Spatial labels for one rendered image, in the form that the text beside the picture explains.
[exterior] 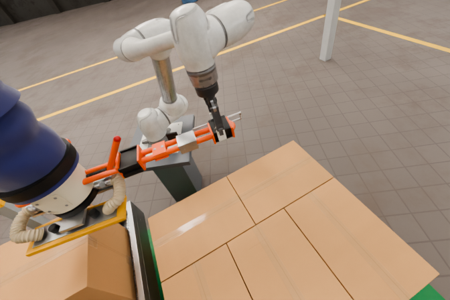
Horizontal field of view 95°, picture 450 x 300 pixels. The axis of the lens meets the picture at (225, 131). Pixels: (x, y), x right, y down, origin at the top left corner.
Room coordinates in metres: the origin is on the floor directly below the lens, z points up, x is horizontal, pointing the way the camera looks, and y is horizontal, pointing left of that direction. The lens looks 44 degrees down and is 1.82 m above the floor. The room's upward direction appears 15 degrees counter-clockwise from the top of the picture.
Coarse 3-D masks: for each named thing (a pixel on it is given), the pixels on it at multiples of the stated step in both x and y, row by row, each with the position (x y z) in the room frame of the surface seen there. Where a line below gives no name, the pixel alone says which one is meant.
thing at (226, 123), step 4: (224, 120) 0.60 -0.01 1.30; (228, 120) 0.59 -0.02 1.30; (208, 124) 0.60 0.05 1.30; (212, 124) 0.59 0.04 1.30; (224, 124) 0.57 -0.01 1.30; (228, 124) 0.57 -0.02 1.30; (208, 128) 0.59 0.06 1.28; (212, 128) 0.57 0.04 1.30; (224, 128) 0.55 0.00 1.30; (228, 128) 0.55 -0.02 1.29; (232, 128) 0.54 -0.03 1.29; (212, 132) 0.55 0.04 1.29; (228, 132) 0.55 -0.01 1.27; (232, 132) 0.54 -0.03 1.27; (212, 136) 0.53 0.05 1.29; (216, 136) 0.55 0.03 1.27; (228, 136) 0.55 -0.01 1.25; (216, 140) 0.54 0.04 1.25
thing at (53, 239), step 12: (96, 216) 0.41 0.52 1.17; (108, 216) 0.40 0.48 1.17; (120, 216) 0.39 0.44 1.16; (36, 228) 0.43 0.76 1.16; (48, 228) 0.40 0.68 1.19; (84, 228) 0.38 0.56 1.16; (96, 228) 0.37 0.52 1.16; (48, 240) 0.37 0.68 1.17; (60, 240) 0.36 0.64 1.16; (36, 252) 0.34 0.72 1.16
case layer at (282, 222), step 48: (288, 144) 1.00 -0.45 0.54; (240, 192) 0.70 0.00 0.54; (288, 192) 0.62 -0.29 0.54; (336, 192) 0.54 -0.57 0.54; (192, 240) 0.48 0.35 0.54; (240, 240) 0.41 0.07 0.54; (288, 240) 0.35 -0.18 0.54; (336, 240) 0.29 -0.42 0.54; (384, 240) 0.24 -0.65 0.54; (192, 288) 0.25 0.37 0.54; (240, 288) 0.20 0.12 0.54; (288, 288) 0.15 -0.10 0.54; (336, 288) 0.11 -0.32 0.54; (384, 288) 0.07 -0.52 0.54
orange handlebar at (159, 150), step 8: (208, 136) 0.55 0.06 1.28; (160, 144) 0.57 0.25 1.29; (168, 144) 0.57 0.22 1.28; (144, 152) 0.55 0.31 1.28; (152, 152) 0.54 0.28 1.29; (160, 152) 0.53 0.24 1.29; (168, 152) 0.52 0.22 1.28; (144, 160) 0.51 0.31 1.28; (152, 160) 0.52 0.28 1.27; (96, 168) 0.53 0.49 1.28; (112, 168) 0.51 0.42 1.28; (96, 176) 0.49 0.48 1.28; (104, 176) 0.49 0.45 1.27
